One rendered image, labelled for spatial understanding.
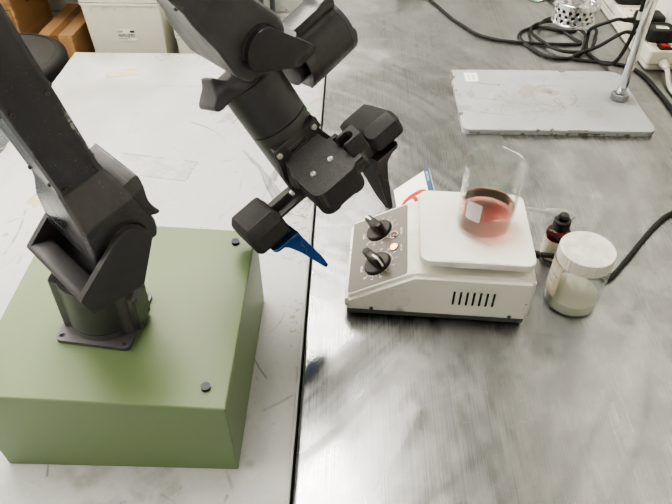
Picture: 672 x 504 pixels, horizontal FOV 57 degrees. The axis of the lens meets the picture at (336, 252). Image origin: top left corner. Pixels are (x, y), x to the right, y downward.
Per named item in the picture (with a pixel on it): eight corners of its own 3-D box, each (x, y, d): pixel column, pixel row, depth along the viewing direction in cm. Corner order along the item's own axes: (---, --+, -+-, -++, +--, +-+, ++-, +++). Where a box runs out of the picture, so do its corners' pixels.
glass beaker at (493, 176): (518, 246, 66) (535, 181, 60) (457, 246, 66) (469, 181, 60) (504, 204, 71) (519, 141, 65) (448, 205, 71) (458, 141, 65)
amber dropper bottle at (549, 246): (549, 245, 78) (563, 201, 74) (568, 258, 77) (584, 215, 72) (533, 254, 77) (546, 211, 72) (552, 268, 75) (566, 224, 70)
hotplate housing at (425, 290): (344, 316, 70) (344, 265, 64) (351, 238, 79) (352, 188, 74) (545, 329, 68) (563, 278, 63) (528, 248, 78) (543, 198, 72)
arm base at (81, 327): (55, 342, 53) (35, 296, 49) (85, 287, 58) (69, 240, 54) (134, 352, 53) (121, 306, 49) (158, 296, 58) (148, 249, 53)
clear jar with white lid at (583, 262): (598, 288, 73) (619, 237, 67) (594, 325, 69) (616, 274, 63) (545, 275, 74) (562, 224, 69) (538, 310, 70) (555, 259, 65)
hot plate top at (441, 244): (419, 266, 64) (420, 260, 64) (417, 195, 73) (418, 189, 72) (537, 273, 64) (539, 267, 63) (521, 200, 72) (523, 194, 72)
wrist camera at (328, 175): (261, 157, 56) (289, 179, 50) (323, 103, 56) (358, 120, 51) (297, 203, 59) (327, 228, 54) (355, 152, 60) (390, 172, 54)
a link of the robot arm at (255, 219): (189, 177, 58) (208, 194, 53) (336, 53, 60) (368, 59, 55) (240, 237, 62) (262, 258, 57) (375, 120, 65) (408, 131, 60)
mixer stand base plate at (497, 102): (462, 134, 97) (463, 128, 96) (448, 73, 112) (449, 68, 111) (655, 137, 96) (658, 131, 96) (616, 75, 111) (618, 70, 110)
